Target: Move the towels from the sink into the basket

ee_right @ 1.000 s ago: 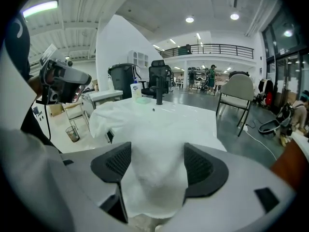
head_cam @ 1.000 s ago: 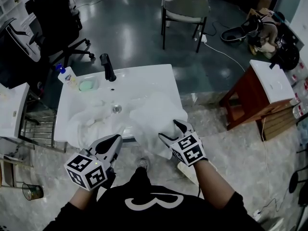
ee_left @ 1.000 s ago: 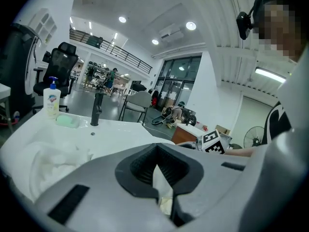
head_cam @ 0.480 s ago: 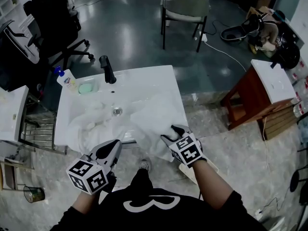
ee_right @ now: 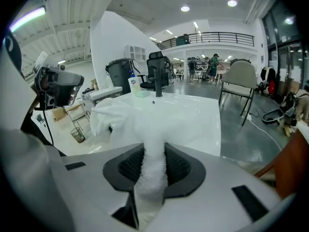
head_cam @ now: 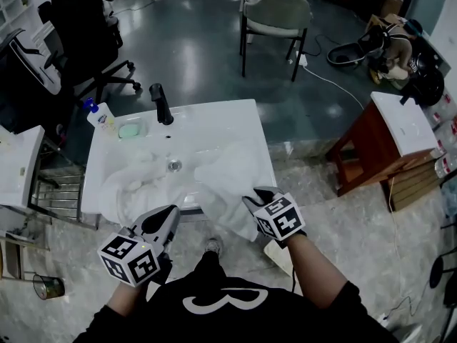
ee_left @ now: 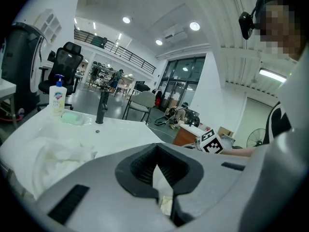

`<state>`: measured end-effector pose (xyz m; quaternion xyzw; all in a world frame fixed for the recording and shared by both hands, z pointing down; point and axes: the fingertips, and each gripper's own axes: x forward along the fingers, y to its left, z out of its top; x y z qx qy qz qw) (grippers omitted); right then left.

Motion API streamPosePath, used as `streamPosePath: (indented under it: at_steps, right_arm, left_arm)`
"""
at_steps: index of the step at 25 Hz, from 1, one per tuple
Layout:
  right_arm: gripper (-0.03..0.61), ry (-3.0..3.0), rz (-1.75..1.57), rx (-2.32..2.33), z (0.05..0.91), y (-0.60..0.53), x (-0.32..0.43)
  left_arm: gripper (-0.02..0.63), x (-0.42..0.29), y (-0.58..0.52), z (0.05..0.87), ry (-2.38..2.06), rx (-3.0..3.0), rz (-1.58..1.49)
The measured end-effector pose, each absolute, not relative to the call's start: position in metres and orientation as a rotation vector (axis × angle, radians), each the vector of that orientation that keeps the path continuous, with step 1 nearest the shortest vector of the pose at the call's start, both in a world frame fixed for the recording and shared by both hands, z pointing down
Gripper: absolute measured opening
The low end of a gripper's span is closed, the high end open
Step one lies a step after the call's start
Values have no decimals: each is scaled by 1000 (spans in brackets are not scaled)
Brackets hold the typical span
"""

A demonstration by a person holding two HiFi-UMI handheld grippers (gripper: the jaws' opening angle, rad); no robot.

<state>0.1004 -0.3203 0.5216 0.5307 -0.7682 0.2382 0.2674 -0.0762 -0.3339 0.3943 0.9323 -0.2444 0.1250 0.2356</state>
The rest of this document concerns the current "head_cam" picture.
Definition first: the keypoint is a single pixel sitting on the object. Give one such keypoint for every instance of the person's left forearm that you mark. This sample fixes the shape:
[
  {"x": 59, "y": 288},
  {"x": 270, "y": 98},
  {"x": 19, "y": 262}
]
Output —
[{"x": 125, "y": 298}]

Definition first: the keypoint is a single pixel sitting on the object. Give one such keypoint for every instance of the white extension socket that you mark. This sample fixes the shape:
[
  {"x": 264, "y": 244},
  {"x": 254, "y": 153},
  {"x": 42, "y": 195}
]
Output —
[{"x": 383, "y": 320}]

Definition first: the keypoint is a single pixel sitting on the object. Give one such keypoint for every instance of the person's right forearm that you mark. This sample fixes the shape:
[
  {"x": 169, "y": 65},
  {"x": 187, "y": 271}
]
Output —
[{"x": 314, "y": 273}]

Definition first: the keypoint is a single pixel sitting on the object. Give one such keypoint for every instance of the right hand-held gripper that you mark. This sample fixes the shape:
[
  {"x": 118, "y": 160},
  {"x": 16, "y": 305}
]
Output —
[{"x": 282, "y": 220}]

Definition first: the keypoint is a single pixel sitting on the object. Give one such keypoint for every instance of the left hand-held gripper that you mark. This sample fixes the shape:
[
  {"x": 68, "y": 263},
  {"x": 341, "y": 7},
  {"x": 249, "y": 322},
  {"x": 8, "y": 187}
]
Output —
[{"x": 121, "y": 252}]

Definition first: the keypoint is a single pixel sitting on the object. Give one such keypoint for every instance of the person's grey sneaker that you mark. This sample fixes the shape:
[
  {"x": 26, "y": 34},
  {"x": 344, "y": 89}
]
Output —
[{"x": 213, "y": 246}]

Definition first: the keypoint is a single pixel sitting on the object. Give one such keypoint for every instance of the clear water jug red label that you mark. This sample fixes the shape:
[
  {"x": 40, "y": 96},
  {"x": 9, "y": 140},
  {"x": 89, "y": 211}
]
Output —
[
  {"x": 446, "y": 165},
  {"x": 444, "y": 107},
  {"x": 448, "y": 134}
]

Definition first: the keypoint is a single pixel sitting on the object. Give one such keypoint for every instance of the black cabinet with white trim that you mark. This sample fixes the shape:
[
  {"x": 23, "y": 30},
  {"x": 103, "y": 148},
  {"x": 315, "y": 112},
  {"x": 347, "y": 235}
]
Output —
[{"x": 21, "y": 95}]

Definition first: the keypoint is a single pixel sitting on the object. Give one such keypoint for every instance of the wooden cabinet with white top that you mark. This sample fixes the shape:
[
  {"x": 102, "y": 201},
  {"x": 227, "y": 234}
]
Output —
[{"x": 375, "y": 148}]

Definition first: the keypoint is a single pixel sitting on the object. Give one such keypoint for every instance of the white plastic basket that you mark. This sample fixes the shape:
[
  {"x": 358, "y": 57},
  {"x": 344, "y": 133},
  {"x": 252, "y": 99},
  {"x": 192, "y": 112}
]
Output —
[{"x": 280, "y": 259}]

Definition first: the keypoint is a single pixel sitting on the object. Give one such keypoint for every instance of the person's black trouser leg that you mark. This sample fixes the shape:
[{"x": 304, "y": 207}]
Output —
[{"x": 212, "y": 266}]

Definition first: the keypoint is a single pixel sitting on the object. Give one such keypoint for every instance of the white pump bottle blue cap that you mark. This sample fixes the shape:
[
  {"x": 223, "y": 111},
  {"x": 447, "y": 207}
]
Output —
[{"x": 101, "y": 118}]

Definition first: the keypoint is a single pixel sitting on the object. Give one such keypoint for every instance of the black oval carrier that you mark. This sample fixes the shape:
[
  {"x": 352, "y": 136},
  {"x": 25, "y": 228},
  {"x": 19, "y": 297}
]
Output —
[{"x": 344, "y": 60}]

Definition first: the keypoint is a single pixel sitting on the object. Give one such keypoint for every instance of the person's black printed shirt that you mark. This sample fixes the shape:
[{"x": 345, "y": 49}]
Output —
[{"x": 250, "y": 327}]

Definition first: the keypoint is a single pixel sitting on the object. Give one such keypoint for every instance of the white power strip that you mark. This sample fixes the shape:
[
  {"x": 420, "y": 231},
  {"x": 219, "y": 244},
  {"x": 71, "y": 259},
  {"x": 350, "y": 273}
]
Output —
[{"x": 301, "y": 58}]

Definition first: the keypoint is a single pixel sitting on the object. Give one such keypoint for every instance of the wooden plank platform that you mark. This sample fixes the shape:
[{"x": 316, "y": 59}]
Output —
[{"x": 414, "y": 188}]

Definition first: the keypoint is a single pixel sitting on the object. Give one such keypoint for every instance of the tall black faucet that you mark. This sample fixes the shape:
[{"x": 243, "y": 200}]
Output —
[{"x": 160, "y": 102}]

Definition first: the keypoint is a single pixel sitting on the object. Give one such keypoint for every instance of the white washbasin on chrome stand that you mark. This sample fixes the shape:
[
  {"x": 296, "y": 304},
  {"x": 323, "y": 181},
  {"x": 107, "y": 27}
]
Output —
[{"x": 18, "y": 155}]

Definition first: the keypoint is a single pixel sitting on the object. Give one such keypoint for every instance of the white washbasin on black stand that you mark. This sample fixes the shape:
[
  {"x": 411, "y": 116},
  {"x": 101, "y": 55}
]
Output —
[{"x": 214, "y": 127}]

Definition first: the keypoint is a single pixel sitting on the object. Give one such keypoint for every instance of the grey padded chair black legs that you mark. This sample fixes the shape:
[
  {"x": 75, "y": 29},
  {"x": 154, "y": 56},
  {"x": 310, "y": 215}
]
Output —
[{"x": 278, "y": 13}]

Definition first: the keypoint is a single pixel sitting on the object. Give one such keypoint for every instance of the short black faucet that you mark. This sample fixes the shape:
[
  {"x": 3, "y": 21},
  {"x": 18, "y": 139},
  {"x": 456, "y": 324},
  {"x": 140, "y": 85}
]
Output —
[{"x": 405, "y": 99}]

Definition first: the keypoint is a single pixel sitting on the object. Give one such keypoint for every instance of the large black round container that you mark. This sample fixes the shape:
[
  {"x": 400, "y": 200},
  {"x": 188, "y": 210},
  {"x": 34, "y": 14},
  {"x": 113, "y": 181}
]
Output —
[{"x": 425, "y": 80}]

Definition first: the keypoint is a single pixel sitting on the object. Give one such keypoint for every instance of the wooden folding rack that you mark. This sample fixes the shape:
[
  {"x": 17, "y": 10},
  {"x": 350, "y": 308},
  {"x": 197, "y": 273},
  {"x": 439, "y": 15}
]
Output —
[{"x": 14, "y": 259}]

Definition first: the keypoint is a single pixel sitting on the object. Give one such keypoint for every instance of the green soap bar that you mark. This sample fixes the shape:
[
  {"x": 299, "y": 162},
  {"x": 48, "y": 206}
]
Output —
[{"x": 129, "y": 130}]

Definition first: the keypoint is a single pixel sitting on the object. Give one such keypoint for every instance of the black metal chair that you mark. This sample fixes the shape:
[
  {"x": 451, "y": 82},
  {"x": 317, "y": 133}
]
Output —
[{"x": 436, "y": 273}]

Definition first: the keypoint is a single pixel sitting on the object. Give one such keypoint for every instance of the black office chair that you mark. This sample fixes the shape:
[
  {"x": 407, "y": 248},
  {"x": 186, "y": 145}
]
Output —
[{"x": 82, "y": 23}]

